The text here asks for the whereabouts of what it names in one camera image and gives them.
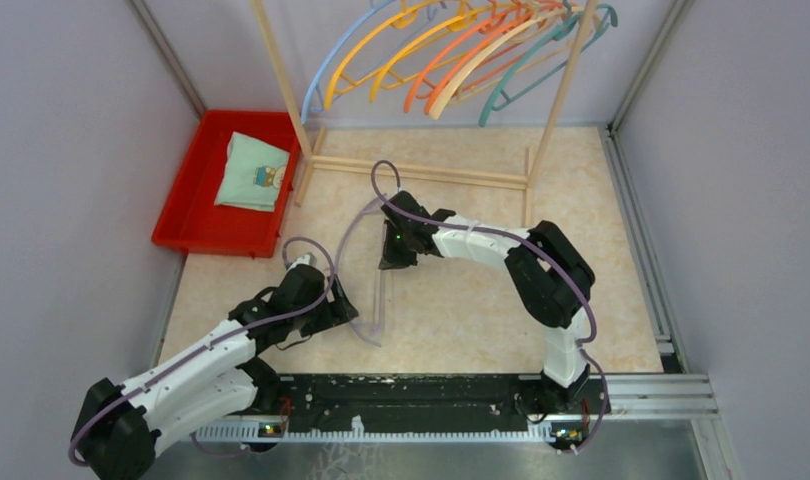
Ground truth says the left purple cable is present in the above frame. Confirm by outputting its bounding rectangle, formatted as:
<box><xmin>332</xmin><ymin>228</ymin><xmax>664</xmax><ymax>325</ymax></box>
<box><xmin>67</xmin><ymin>237</ymin><xmax>340</xmax><ymax>468</ymax></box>

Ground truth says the red plastic tray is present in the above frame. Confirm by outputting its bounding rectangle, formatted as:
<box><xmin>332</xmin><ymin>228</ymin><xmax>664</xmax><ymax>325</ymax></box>
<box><xmin>152</xmin><ymin>110</ymin><xmax>301</xmax><ymax>258</ymax></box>

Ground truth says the teal hanger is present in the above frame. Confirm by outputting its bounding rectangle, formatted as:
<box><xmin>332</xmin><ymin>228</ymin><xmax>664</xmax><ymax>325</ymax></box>
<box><xmin>478</xmin><ymin>1</ymin><xmax>619</xmax><ymax>127</ymax></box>

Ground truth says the purple cable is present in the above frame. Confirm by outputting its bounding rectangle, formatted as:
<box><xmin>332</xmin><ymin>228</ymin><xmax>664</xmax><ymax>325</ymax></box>
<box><xmin>67</xmin><ymin>237</ymin><xmax>340</xmax><ymax>468</ymax></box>
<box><xmin>370</xmin><ymin>159</ymin><xmax>610</xmax><ymax>454</ymax></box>

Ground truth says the grey cable duct rail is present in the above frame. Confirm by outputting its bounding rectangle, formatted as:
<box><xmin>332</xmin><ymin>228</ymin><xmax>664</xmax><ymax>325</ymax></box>
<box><xmin>181</xmin><ymin>374</ymin><xmax>719</xmax><ymax>444</ymax></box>

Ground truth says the yellow hanger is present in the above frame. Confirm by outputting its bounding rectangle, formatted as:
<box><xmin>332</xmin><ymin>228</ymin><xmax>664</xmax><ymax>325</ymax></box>
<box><xmin>321</xmin><ymin>1</ymin><xmax>472</xmax><ymax>112</ymax></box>
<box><xmin>369</xmin><ymin>1</ymin><xmax>521</xmax><ymax>103</ymax></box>

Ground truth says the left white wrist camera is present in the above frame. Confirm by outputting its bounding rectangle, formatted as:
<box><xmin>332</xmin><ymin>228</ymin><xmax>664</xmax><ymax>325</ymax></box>
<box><xmin>286</xmin><ymin>252</ymin><xmax>317</xmax><ymax>270</ymax></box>

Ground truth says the light green cloth pouch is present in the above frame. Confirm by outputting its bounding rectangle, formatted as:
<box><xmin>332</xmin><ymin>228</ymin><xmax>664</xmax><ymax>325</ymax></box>
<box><xmin>214</xmin><ymin>132</ymin><xmax>289</xmax><ymax>212</ymax></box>

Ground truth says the cream hanger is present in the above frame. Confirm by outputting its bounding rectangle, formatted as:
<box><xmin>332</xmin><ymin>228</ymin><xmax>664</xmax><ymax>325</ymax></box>
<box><xmin>403</xmin><ymin>1</ymin><xmax>562</xmax><ymax>119</ymax></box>

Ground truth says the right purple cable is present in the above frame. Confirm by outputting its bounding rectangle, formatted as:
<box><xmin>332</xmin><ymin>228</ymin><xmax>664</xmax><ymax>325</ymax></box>
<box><xmin>370</xmin><ymin>159</ymin><xmax>610</xmax><ymax>454</ymax></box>

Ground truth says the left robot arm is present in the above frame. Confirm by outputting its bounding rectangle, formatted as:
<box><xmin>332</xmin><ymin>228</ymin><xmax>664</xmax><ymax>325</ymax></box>
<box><xmin>68</xmin><ymin>262</ymin><xmax>359</xmax><ymax>479</ymax></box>

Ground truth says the blue hanger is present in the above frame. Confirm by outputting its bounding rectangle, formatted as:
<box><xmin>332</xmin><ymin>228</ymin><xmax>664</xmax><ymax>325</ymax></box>
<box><xmin>300</xmin><ymin>0</ymin><xmax>446</xmax><ymax>124</ymax></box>

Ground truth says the purple hanger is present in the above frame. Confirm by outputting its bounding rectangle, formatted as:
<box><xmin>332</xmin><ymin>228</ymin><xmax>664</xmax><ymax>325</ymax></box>
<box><xmin>333</xmin><ymin>195</ymin><xmax>388</xmax><ymax>348</ymax></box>

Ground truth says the wooden hanger rack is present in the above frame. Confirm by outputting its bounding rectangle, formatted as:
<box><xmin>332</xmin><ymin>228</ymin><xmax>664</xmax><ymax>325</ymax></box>
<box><xmin>250</xmin><ymin>1</ymin><xmax>599</xmax><ymax>221</ymax></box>

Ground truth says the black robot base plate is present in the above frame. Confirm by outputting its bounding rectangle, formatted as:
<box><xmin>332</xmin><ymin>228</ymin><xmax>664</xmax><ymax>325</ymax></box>
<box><xmin>245</xmin><ymin>374</ymin><xmax>611</xmax><ymax>434</ymax></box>

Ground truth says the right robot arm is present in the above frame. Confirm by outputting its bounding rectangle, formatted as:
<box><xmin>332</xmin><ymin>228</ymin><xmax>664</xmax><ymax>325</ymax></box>
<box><xmin>380</xmin><ymin>190</ymin><xmax>595</xmax><ymax>412</ymax></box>

